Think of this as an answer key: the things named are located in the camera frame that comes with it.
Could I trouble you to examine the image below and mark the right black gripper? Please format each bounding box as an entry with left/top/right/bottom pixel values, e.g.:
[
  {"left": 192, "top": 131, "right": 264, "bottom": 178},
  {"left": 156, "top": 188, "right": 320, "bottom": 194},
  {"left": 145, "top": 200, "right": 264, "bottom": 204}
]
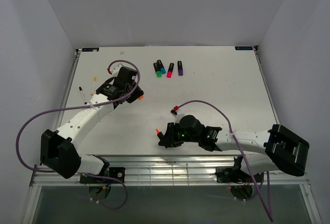
[{"left": 159, "top": 121, "right": 200, "bottom": 147}]

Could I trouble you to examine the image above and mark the yellow cap white marker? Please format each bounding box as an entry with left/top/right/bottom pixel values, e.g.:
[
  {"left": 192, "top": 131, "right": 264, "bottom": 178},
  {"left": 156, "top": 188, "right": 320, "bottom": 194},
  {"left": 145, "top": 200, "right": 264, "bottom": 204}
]
[{"left": 91, "top": 77, "right": 97, "bottom": 96}]

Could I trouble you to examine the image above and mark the orange black highlighter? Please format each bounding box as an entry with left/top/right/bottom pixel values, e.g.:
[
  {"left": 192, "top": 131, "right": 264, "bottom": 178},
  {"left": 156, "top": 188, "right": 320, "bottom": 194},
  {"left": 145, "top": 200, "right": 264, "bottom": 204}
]
[{"left": 156, "top": 129, "right": 163, "bottom": 140}]

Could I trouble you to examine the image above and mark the green cap black highlighter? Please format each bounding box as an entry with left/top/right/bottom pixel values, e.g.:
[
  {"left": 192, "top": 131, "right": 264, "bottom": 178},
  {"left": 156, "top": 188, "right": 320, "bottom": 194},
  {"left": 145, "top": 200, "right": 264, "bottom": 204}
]
[{"left": 153, "top": 62, "right": 162, "bottom": 77}]

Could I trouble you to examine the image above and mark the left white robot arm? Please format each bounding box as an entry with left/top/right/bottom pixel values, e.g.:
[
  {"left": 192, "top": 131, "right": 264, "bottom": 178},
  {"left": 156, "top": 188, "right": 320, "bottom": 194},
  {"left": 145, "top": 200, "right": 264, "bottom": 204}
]
[{"left": 40, "top": 64, "right": 144, "bottom": 183}]

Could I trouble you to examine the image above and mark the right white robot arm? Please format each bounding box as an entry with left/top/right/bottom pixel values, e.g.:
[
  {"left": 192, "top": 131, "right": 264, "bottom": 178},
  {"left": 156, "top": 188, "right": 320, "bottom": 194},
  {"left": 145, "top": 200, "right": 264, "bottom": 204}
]
[{"left": 156, "top": 115, "right": 310, "bottom": 181}]

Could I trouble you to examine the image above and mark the blue cap black highlighter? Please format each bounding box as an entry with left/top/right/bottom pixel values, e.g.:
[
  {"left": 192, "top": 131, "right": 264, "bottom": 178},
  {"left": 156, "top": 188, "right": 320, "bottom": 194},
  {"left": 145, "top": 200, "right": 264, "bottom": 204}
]
[{"left": 157, "top": 60, "right": 166, "bottom": 74}]

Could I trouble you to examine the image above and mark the black cap white marker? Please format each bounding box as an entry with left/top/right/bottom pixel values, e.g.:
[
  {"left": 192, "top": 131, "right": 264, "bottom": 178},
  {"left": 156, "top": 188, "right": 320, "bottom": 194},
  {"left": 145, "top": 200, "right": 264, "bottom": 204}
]
[{"left": 79, "top": 86, "right": 87, "bottom": 105}]

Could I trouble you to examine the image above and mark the pink cap black highlighter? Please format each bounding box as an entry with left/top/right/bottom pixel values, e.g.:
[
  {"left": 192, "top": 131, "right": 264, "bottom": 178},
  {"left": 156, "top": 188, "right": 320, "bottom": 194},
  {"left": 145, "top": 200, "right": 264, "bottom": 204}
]
[{"left": 167, "top": 62, "right": 174, "bottom": 78}]

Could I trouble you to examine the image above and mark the left blue corner label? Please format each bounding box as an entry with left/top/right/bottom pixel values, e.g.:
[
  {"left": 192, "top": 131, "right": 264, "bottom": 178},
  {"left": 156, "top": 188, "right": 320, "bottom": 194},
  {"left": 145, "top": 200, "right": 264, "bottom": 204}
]
[{"left": 81, "top": 47, "right": 100, "bottom": 52}]

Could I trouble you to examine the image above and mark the blue corner label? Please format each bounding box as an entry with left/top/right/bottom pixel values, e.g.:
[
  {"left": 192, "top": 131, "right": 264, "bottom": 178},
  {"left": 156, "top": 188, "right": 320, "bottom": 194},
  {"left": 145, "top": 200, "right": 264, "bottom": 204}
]
[
  {"left": 235, "top": 46, "right": 253, "bottom": 51},
  {"left": 81, "top": 47, "right": 100, "bottom": 52}
]

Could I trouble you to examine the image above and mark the purple cap black highlighter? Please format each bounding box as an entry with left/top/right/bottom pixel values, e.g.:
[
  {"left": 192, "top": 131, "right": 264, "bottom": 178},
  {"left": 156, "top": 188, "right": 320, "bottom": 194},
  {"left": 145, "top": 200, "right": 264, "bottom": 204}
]
[{"left": 177, "top": 60, "right": 184, "bottom": 76}]

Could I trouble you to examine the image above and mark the right blue corner label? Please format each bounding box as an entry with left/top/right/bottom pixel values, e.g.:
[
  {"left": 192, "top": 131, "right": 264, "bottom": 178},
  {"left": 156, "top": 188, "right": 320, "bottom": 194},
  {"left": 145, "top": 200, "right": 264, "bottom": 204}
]
[{"left": 235, "top": 46, "right": 253, "bottom": 51}]

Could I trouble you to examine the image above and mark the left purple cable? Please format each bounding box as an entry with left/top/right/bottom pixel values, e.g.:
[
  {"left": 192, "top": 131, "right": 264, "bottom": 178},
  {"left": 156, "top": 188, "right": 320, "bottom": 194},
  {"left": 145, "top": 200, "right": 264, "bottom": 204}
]
[{"left": 15, "top": 59, "right": 141, "bottom": 210}]

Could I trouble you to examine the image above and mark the purple cable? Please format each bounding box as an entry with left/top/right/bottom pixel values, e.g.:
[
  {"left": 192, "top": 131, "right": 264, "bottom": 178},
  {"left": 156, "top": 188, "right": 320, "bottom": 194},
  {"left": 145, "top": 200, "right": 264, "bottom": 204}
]
[
  {"left": 172, "top": 100, "right": 274, "bottom": 222},
  {"left": 15, "top": 59, "right": 141, "bottom": 210}
]

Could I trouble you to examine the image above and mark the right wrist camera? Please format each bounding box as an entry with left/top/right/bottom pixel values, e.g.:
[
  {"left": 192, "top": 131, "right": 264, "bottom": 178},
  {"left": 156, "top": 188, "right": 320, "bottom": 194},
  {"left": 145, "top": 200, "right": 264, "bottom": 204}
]
[{"left": 170, "top": 106, "right": 185, "bottom": 123}]

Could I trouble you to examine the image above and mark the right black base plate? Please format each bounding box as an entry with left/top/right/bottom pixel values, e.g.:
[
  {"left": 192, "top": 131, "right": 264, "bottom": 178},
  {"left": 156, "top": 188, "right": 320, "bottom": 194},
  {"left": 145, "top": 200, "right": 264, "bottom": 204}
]
[{"left": 215, "top": 167, "right": 252, "bottom": 184}]

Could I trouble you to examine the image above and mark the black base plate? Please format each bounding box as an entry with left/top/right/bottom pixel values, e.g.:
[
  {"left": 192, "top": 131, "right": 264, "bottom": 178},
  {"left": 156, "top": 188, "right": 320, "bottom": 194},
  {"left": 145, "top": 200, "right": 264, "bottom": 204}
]
[
  {"left": 215, "top": 167, "right": 252, "bottom": 184},
  {"left": 79, "top": 167, "right": 125, "bottom": 185}
]

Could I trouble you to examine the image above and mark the aluminium frame rail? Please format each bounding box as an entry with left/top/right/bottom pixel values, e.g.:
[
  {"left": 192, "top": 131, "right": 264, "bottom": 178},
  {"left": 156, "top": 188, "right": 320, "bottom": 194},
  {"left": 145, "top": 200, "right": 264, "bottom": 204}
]
[{"left": 30, "top": 156, "right": 309, "bottom": 187}]

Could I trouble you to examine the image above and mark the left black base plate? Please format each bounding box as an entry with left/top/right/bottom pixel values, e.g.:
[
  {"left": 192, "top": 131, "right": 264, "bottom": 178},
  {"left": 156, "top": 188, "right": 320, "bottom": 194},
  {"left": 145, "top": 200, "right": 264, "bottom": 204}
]
[{"left": 79, "top": 167, "right": 125, "bottom": 185}]

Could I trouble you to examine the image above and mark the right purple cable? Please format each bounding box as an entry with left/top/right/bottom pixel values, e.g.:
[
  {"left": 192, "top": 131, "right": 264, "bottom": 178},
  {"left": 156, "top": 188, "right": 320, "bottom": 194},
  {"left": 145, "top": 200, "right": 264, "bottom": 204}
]
[{"left": 172, "top": 100, "right": 274, "bottom": 222}]

